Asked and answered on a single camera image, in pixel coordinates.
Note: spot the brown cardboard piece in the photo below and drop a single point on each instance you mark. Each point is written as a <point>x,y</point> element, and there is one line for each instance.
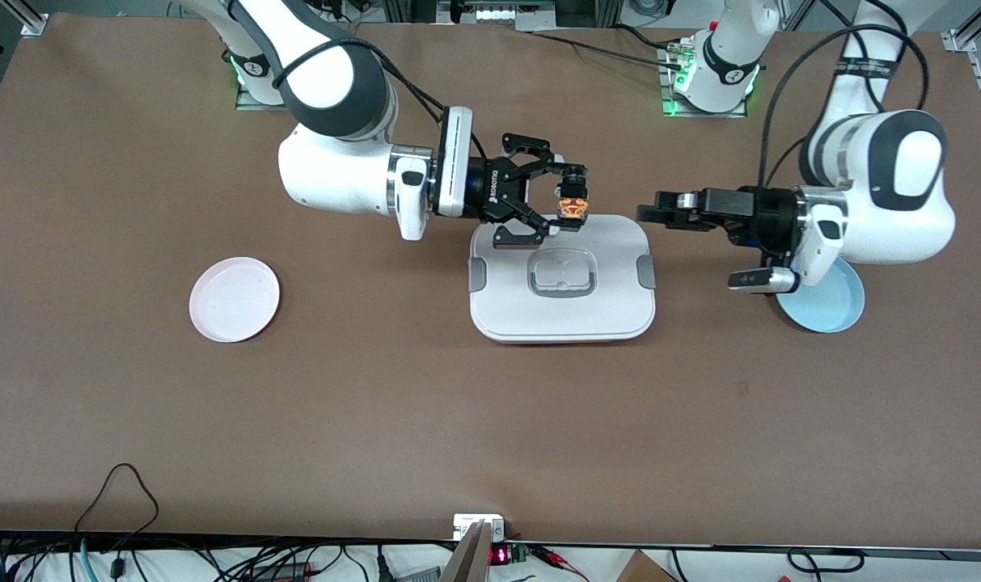
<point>644,570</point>

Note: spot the white lidded box grey latches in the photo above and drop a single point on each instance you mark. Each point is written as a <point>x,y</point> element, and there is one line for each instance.
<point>563,311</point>

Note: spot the aluminium frame profile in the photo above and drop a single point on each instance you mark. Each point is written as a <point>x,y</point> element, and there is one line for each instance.
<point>963,36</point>
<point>29,20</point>

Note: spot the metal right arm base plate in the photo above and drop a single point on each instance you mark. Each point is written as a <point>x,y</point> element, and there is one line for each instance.
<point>255,103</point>

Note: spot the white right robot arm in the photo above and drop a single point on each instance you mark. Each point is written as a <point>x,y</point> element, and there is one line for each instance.
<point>328,81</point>

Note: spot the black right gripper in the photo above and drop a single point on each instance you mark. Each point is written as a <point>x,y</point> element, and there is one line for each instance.
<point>492,194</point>

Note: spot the light blue round plate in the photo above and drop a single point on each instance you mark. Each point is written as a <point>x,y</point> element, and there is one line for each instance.
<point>830,315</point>

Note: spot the white power strip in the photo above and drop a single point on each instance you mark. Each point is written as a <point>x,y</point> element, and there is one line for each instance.
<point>498,14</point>

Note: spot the red clip leads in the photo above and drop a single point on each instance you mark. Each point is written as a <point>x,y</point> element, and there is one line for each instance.
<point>563,563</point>

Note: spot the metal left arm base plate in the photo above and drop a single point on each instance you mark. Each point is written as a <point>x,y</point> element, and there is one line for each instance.
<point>704,114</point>

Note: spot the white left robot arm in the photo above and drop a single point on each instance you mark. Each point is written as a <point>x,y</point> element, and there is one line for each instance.
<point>902,194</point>

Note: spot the red digit display board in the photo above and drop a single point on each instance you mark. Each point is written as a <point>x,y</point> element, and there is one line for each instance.
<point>500,555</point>

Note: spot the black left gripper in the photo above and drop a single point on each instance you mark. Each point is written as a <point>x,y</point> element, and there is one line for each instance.
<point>767,212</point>

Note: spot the pink round plate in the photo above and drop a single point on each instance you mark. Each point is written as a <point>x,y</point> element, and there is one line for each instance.
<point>235,299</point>

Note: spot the small white box device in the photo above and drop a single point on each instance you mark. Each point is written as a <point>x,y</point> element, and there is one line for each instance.
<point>466,524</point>

